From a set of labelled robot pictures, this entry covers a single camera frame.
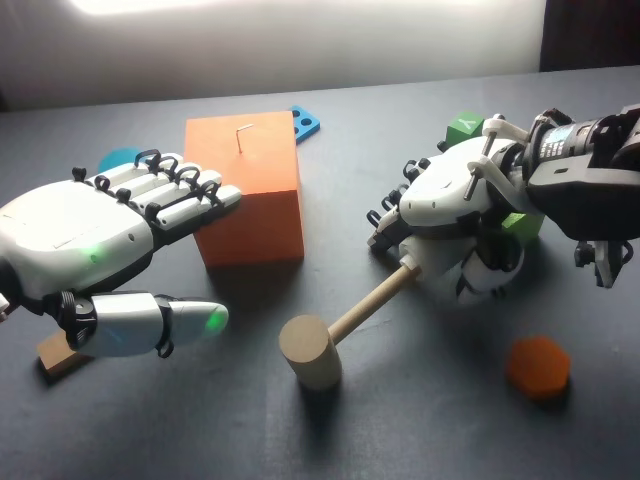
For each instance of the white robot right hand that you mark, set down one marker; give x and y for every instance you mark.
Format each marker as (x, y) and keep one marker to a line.
(440, 190)

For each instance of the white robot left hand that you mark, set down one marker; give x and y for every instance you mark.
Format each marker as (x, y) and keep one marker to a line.
(60, 225)

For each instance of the large orange cube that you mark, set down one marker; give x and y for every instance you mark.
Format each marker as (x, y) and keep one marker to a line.
(250, 225)

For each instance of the wooden mallet with white grip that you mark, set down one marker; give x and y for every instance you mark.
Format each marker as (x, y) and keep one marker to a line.
(310, 355)

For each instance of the blue round disc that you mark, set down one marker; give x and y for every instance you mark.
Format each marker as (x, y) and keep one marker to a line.
(115, 157)

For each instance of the green textured cube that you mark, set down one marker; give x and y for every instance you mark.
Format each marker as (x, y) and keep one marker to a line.
(525, 227)

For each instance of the brown rectangular wooden block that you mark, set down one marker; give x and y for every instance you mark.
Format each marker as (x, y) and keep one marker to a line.
(52, 357)

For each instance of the blue square four-hole block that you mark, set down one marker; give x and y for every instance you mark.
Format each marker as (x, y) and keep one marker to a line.
(305, 117)

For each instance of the small bent metal nail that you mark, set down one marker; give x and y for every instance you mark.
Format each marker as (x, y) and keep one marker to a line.
(240, 140)

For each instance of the orange hexagon block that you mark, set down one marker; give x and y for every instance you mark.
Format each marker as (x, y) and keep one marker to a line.
(537, 367)

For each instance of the small green letter cube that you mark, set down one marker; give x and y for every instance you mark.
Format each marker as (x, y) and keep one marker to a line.
(457, 135)

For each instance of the grey table cloth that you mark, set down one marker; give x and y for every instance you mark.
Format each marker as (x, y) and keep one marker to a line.
(350, 440)

